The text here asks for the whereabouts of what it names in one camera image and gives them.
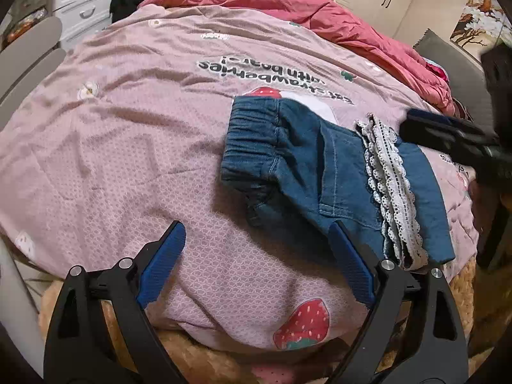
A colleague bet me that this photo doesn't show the red and blue clothes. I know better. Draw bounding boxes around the red and blue clothes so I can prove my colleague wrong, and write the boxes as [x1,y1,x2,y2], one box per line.
[426,60,451,84]

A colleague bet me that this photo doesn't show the orange plastic bag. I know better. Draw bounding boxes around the orange plastic bag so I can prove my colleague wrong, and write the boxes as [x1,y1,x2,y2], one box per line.
[4,6,49,44]

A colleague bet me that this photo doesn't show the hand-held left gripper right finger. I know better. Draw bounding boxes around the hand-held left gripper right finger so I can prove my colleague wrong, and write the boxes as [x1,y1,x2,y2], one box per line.
[328,221,469,384]

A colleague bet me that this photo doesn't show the black clothing heap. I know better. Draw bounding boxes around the black clothing heap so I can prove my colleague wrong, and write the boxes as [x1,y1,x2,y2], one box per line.
[110,0,139,22]

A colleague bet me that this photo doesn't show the blue denim pants lace trim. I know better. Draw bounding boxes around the blue denim pants lace trim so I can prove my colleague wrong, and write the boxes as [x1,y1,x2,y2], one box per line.
[221,95,456,270]

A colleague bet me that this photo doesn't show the pink strawberry printed blanket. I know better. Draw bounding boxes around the pink strawberry printed blanket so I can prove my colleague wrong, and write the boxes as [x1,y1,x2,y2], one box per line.
[0,2,481,353]

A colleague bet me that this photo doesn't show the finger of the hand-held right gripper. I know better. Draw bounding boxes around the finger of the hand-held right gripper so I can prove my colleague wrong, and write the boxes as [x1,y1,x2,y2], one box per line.
[399,117,491,164]
[406,108,499,141]

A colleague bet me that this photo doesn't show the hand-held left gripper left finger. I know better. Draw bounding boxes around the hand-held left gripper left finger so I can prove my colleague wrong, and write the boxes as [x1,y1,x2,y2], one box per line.
[43,220,188,384]

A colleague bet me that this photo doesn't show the red comforter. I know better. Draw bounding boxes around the red comforter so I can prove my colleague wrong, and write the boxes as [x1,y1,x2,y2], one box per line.
[138,0,457,115]

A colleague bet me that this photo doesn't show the white drawer cabinet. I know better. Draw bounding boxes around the white drawer cabinet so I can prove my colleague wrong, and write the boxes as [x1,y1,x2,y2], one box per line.
[52,0,115,51]

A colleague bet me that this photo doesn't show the tan fluffy blanket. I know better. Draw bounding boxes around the tan fluffy blanket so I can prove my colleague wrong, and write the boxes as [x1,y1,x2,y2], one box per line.
[38,264,492,384]

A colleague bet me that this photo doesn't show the white furniture leg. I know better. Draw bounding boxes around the white furniture leg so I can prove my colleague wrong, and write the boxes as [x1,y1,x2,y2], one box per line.
[0,240,41,369]

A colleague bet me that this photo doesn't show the floral wall painting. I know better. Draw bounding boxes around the floral wall painting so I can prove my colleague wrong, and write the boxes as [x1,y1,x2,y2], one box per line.
[450,0,512,51]

